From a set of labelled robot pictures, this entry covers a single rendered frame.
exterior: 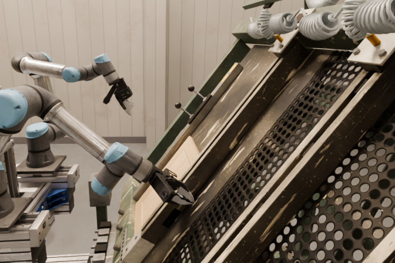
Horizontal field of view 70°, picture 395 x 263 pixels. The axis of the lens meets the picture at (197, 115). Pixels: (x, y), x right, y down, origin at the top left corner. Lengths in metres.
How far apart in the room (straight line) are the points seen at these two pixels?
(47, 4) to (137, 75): 1.64
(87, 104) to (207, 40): 2.21
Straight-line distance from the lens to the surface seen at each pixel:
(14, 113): 1.04
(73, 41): 4.88
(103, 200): 1.92
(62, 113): 1.16
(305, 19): 0.82
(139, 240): 1.23
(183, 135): 1.55
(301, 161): 0.69
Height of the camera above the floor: 1.78
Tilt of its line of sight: 15 degrees down
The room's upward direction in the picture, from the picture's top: 2 degrees clockwise
